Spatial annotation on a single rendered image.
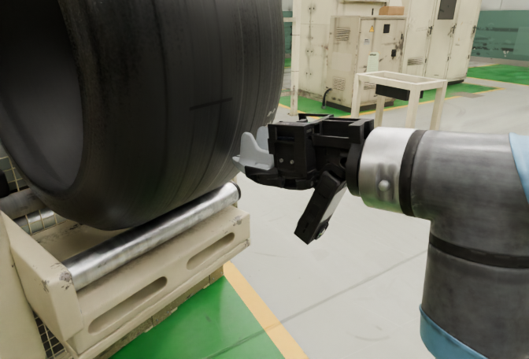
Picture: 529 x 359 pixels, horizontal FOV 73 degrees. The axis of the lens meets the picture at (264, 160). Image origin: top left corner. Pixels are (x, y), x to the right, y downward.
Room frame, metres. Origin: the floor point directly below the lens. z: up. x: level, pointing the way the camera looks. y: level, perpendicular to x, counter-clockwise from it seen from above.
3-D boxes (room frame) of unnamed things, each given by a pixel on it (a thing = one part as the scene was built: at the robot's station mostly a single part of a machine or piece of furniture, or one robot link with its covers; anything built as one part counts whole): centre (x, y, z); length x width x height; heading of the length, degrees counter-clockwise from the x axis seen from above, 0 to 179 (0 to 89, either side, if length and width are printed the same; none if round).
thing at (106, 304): (0.51, 0.17, 0.84); 0.36 x 0.09 x 0.06; 142
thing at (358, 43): (5.20, -1.43, 0.62); 0.91 x 0.58 x 1.25; 121
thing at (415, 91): (2.80, -1.04, 0.40); 0.60 x 0.35 x 0.80; 31
